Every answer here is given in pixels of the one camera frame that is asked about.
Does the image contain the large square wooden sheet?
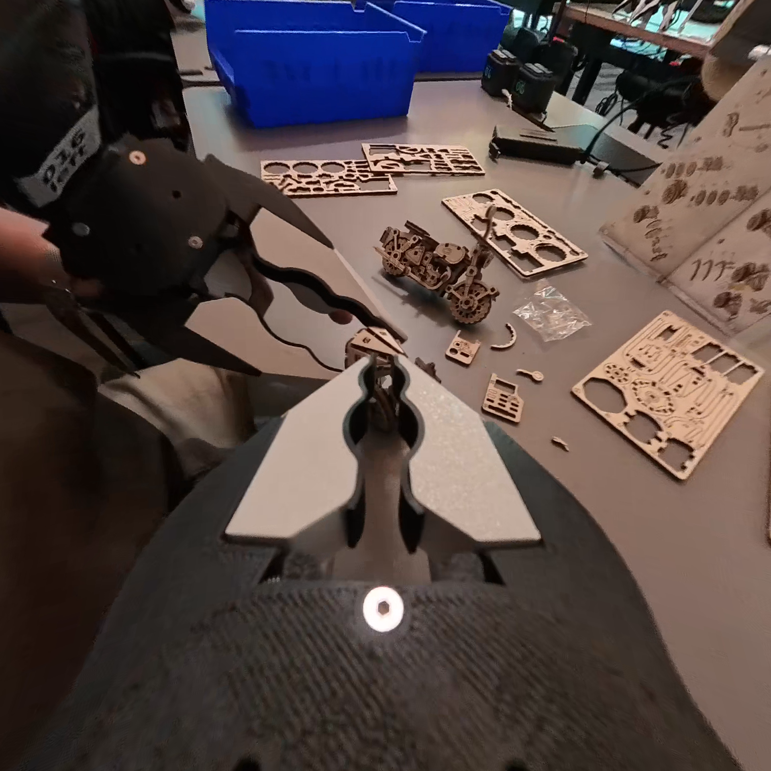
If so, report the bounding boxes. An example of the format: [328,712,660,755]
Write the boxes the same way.
[571,310,766,481]

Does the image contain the wooden sheet with round holes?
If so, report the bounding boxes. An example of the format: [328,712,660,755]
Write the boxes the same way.
[260,158,400,198]

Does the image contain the person's brown clothing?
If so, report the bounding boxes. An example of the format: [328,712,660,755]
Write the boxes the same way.
[0,328,284,771]

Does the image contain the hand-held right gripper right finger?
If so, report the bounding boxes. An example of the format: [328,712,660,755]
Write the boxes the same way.
[392,354,543,564]

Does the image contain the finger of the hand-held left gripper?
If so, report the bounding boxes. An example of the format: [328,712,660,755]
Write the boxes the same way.
[177,292,362,379]
[202,153,408,344]

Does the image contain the black flat pad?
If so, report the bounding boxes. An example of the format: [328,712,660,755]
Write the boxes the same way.
[542,123,663,188]

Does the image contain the small wooden model part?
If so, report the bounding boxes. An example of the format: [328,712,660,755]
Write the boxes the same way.
[345,328,406,425]

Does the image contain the small slotted wooden sheet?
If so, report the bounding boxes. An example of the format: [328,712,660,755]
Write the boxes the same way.
[481,372,525,424]

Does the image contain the person's left hand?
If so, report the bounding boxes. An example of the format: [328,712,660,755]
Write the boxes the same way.
[0,205,100,302]

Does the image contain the clear plastic bag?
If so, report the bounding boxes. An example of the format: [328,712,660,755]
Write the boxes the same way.
[512,280,593,343]

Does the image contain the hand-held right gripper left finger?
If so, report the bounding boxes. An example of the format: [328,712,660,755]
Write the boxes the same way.
[224,355,369,564]

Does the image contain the blue plastic bin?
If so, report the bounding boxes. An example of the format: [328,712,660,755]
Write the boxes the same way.
[205,0,426,129]
[367,0,513,74]

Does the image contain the narrow wooden cut-out sheet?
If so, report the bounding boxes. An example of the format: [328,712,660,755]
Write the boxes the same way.
[360,143,486,179]

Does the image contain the wooden motorcycle model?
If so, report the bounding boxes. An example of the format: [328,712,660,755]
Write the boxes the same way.
[378,204,501,326]

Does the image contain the wooden sheet with large holes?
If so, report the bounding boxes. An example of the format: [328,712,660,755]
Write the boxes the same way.
[441,188,590,279]

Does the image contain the black battery pack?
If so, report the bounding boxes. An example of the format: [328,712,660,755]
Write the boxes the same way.
[482,49,522,97]
[515,60,556,115]

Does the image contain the black cable with pale plug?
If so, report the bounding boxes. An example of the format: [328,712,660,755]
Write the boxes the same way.
[581,96,651,179]

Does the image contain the open instruction booklet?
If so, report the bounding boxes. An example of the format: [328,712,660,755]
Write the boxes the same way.
[599,57,771,335]

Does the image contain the background wooden table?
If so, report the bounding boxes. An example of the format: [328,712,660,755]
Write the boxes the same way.
[557,0,732,106]

